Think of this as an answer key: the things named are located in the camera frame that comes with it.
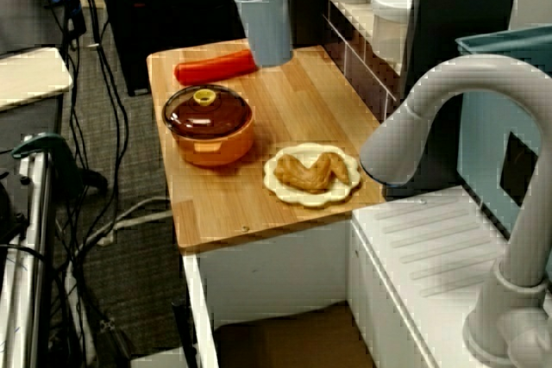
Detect light blue plastic cup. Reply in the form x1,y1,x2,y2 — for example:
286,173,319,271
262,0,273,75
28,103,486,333
234,0,294,68

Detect brown lid with yellow knob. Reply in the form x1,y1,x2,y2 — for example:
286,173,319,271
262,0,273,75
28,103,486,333
161,84,254,141

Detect dark tile backsplash panel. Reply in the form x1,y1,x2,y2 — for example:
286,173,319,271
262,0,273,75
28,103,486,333
289,0,406,128

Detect black computer tower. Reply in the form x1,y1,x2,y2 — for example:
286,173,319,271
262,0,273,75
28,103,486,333
99,0,249,97

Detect orange-red toy sausage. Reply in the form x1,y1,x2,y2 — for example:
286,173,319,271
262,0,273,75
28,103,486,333
174,49,259,87

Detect beige tiled shelf ledge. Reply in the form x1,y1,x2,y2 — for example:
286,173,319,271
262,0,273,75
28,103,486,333
292,0,415,80

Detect large white lidded jar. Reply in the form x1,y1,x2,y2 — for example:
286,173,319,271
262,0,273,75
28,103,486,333
370,0,418,62

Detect orange toy pot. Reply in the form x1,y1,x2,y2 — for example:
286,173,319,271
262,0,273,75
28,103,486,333
170,120,255,169

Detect brown toy chicken wing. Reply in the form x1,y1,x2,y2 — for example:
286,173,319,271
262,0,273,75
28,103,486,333
274,152,351,196

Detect gray toy faucet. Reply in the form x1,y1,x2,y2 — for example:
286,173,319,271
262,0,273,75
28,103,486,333
359,53,552,368

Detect cream flower-shaped plate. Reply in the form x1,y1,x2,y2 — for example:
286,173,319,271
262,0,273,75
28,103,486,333
262,142,362,209

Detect white side table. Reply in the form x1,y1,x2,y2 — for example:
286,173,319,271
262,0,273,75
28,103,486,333
0,47,73,113

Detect teal plastic bin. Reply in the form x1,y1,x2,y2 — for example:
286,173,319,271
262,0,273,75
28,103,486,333
455,25,552,265

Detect white toy kitchen cabinet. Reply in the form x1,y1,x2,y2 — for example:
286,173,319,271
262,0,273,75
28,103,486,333
180,219,376,368

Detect white toy sink unit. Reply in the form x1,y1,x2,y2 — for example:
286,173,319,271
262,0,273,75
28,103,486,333
348,184,552,368

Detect dark gray upright post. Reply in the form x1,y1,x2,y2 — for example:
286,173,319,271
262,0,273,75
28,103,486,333
381,0,524,199

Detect black cable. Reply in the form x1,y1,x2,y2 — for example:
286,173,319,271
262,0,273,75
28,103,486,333
60,0,85,153

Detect white floor power cord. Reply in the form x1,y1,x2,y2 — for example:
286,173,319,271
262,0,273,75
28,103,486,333
75,195,173,257

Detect silver aluminium frame rail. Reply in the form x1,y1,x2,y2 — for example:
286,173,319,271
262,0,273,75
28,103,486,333
0,139,60,368

